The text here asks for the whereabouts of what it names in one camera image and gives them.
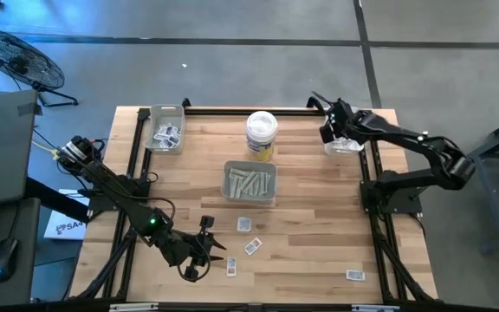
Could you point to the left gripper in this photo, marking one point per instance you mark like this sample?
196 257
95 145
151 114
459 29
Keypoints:
184 249

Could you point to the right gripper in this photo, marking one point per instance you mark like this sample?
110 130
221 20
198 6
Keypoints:
345 119

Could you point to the green striped bandage wrapper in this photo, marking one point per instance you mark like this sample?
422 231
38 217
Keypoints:
250 184
259 184
234 186
241 172
267 182
242 187

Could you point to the blue white wipe packet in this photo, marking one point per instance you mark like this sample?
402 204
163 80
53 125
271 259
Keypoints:
175 132
159 136
166 129
169 143

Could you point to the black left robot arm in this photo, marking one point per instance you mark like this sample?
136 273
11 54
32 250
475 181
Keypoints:
115 190

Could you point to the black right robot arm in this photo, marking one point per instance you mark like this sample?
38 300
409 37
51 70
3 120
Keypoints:
405 138

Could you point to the white packet with red print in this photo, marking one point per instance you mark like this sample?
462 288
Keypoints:
253 246
231 266

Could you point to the grey plastic bin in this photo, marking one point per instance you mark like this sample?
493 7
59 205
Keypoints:
149 130
345 149
224 186

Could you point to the white packet with black text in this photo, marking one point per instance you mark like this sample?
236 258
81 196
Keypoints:
355 275
244 224

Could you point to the Lysol wipes canister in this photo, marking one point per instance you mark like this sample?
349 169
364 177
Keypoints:
261 130

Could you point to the white printed sheet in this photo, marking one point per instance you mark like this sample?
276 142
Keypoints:
65 227

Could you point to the dark grey desk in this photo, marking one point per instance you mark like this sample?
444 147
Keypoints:
24 260

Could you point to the black computer mouse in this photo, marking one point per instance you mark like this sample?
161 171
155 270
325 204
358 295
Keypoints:
4 260

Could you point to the grey flat panel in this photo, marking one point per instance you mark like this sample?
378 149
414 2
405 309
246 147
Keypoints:
2 147

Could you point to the black floor fan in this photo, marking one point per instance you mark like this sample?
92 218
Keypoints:
17 63

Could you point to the black overhead frame bar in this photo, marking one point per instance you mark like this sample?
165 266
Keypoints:
249 308

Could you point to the silver aluminium post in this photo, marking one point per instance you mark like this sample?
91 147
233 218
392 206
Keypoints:
375 308
132 307

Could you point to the black table frame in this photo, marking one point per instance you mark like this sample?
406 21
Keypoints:
232 112

